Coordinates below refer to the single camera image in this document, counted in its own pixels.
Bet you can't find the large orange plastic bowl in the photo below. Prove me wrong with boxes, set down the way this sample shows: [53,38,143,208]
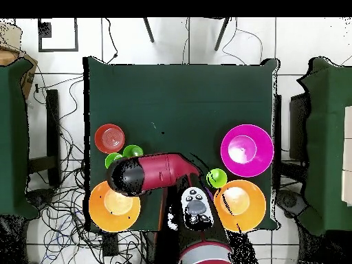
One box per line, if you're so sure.
[88,180,142,234]
[213,179,267,232]

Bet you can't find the green plastic cup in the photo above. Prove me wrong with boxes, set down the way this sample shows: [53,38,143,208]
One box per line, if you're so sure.
[206,168,228,189]
[104,152,124,170]
[122,144,144,159]

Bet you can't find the dark green table cloth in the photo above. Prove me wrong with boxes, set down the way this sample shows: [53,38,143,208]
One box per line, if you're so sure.
[82,56,281,232]

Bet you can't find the small red plastic bowl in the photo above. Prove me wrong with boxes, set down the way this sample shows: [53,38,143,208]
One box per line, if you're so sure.
[94,123,126,155]

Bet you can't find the large pink plastic bowl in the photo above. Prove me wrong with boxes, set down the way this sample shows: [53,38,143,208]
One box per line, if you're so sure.
[220,124,275,178]

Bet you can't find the black stand bar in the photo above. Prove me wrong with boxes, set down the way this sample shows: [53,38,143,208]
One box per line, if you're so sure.
[27,89,62,188]
[272,94,283,190]

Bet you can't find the black tripod leg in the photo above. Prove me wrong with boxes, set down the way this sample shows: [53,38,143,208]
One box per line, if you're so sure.
[214,17,232,52]
[142,17,155,44]

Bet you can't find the black floor power box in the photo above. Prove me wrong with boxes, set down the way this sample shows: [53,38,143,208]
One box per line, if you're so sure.
[102,232,120,256]

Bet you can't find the black equipment box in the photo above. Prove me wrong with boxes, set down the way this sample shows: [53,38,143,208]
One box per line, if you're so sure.
[288,92,309,161]

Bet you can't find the grey round stand base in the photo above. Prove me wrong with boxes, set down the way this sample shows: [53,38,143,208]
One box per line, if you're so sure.
[276,188,307,219]

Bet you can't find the green side table cloth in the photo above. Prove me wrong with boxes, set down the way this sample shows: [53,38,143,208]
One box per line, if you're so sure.
[0,58,41,221]
[296,56,352,237]

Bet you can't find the brown cardboard box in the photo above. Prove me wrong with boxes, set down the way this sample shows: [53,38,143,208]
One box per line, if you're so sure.
[0,21,39,100]

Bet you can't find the tangle of floor cables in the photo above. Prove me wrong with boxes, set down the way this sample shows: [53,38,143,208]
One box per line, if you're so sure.
[25,74,94,264]

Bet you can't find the thin black cable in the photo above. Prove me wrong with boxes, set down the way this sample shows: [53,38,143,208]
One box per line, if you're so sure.
[103,17,119,65]
[221,17,264,66]

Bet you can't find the black square floor frame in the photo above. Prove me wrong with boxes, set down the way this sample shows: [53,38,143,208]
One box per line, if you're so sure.
[37,17,79,53]

